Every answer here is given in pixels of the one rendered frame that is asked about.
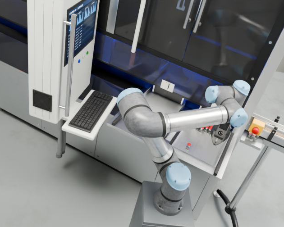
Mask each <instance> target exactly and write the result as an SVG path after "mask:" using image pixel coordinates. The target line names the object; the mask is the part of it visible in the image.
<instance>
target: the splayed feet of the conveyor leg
mask: <svg viewBox="0 0 284 227"><path fill-rule="evenodd" d="M213 195H214V196H215V197H221V198H222V200H223V201H224V202H225V204H226V207H225V212H226V213H227V214H229V215H230V217H231V220H232V225H233V227H238V221H237V218H236V214H235V211H236V207H235V209H230V208H229V204H230V200H229V199H228V197H227V196H226V195H225V194H224V193H223V191H222V190H221V189H217V191H214V193H213Z"/></svg>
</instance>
